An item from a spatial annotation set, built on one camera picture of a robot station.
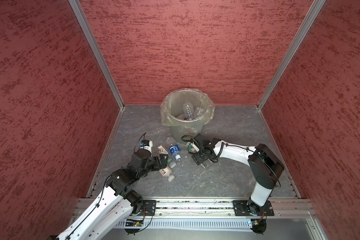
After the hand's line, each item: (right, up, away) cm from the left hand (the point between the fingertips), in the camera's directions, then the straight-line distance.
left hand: (160, 160), depth 75 cm
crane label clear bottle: (+5, -4, +11) cm, 12 cm away
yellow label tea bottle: (+3, -10, +7) cm, 12 cm away
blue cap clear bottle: (+15, +28, +21) cm, 38 cm away
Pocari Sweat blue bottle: (+21, +26, +10) cm, 35 cm away
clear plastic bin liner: (+5, +26, +17) cm, 31 cm away
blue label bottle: (+7, +2, +15) cm, 16 cm away
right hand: (+22, -4, +15) cm, 27 cm away
